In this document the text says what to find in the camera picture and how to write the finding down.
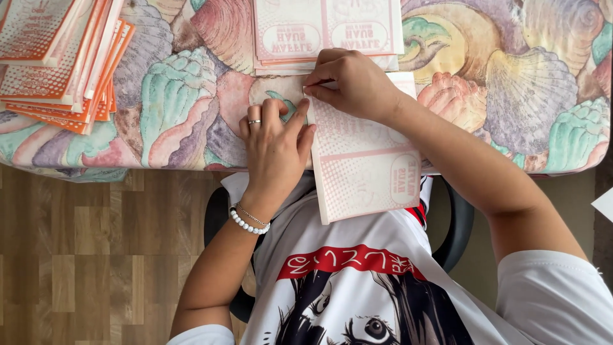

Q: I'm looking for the person's left hand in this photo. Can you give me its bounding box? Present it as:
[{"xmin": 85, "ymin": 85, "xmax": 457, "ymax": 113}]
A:
[{"xmin": 238, "ymin": 98, "xmax": 317, "ymax": 214}]

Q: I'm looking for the black chair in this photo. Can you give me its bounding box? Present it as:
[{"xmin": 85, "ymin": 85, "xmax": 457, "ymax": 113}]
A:
[{"xmin": 203, "ymin": 176, "xmax": 476, "ymax": 325}]

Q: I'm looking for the stack of orange folded cartons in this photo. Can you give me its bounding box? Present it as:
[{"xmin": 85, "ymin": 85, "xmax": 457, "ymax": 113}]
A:
[{"xmin": 0, "ymin": 0, "xmax": 137, "ymax": 136}]

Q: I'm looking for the stack of pink carton blanks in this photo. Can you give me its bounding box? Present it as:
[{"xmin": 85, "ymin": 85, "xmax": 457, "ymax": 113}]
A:
[{"xmin": 252, "ymin": 0, "xmax": 406, "ymax": 77}]

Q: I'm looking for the pink printed carton sheet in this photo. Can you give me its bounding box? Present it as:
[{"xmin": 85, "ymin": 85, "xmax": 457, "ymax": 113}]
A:
[{"xmin": 304, "ymin": 71, "xmax": 423, "ymax": 226}]

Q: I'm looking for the white paper sheet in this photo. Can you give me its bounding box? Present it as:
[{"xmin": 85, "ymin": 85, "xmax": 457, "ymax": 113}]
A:
[{"xmin": 591, "ymin": 186, "xmax": 613, "ymax": 224}]

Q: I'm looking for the seashell print tablecloth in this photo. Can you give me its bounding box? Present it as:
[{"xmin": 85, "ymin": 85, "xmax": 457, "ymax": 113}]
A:
[{"xmin": 0, "ymin": 0, "xmax": 613, "ymax": 184}]

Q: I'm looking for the white printed t-shirt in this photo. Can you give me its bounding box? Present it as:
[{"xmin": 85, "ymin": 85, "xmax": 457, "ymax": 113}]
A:
[{"xmin": 166, "ymin": 171, "xmax": 613, "ymax": 345}]

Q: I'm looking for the person's right hand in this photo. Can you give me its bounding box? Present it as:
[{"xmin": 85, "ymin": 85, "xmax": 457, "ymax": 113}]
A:
[{"xmin": 302, "ymin": 47, "xmax": 404, "ymax": 126}]

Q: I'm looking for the thin silver chain bracelet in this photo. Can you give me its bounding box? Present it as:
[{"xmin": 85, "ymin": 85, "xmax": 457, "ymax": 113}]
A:
[{"xmin": 234, "ymin": 202, "xmax": 272, "ymax": 228}]

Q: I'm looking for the white bead bracelet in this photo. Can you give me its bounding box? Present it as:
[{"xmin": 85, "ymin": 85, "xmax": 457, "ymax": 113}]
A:
[{"xmin": 228, "ymin": 205, "xmax": 272, "ymax": 236}]

